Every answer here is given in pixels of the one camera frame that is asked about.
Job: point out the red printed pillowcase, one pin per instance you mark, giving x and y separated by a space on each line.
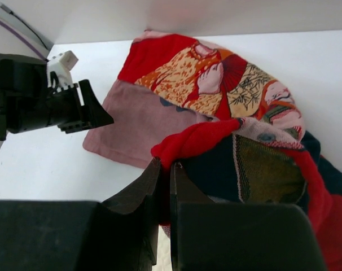
235 128

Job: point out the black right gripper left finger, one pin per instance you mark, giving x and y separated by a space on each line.
131 197

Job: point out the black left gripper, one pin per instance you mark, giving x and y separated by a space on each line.
30 100

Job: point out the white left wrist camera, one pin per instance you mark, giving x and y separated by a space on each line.
61 65

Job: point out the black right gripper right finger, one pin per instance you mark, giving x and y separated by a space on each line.
183 191

